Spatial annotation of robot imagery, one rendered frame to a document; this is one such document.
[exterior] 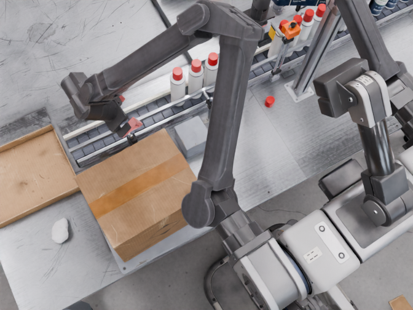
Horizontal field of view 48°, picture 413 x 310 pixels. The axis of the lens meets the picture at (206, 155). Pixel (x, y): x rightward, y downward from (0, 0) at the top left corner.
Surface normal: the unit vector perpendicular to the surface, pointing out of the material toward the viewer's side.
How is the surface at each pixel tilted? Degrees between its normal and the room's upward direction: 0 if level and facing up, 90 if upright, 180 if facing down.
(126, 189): 0
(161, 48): 52
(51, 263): 0
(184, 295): 0
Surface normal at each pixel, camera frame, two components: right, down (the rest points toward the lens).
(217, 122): -0.66, 0.13
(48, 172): 0.05, -0.36
